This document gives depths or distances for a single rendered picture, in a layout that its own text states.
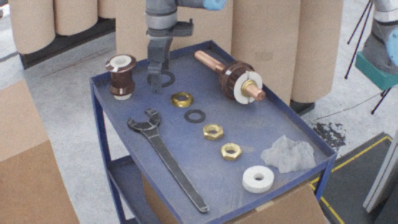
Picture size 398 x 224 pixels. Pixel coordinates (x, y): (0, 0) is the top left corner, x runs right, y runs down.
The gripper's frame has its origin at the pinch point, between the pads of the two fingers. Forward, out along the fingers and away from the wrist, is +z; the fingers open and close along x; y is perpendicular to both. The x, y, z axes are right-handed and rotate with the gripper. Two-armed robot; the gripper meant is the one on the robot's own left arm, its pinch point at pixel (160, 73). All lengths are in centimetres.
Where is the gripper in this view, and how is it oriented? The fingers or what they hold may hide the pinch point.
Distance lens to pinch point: 126.3
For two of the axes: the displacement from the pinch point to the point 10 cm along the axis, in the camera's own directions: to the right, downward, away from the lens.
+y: -9.9, -0.9, 0.7
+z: -0.3, 7.8, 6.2
